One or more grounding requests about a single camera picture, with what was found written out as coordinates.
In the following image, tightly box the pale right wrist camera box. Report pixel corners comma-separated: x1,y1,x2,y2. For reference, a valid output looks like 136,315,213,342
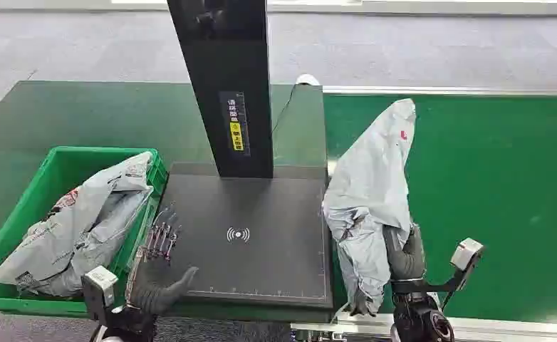
449,237,486,273

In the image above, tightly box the yellow black warning label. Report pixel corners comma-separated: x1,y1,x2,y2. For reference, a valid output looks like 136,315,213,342
219,90,251,157

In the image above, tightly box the green conveyor belt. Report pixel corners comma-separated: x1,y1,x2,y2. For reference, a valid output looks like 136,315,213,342
323,94,557,326

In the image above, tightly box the black scanner column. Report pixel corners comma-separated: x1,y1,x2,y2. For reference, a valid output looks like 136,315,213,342
166,0,275,180

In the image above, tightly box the black scanner base plate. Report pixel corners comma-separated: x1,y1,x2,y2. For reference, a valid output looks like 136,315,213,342
157,162,334,310

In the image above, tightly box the grey parcel bag with print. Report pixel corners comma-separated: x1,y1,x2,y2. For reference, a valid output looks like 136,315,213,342
0,151,155,287

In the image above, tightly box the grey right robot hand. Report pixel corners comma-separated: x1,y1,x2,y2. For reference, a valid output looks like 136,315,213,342
384,223,427,283

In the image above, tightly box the silver conveyor frame rail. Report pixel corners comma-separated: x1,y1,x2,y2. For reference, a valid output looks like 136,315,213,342
322,85,557,97
290,311,557,342

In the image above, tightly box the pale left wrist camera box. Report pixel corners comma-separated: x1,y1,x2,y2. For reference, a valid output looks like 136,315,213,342
80,265,120,309

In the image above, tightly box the green plastic crate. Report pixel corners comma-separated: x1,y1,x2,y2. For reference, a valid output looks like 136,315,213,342
0,145,169,316

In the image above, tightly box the plain grey parcel bag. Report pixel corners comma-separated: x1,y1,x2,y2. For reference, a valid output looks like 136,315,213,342
16,187,155,299

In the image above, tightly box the grey plastic parcel bag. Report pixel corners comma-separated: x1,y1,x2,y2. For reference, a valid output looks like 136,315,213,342
321,98,417,316

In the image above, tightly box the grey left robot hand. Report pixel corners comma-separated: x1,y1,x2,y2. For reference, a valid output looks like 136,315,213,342
126,204,199,316

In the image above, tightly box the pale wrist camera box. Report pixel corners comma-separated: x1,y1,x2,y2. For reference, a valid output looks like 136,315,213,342
449,237,486,273
80,265,120,309

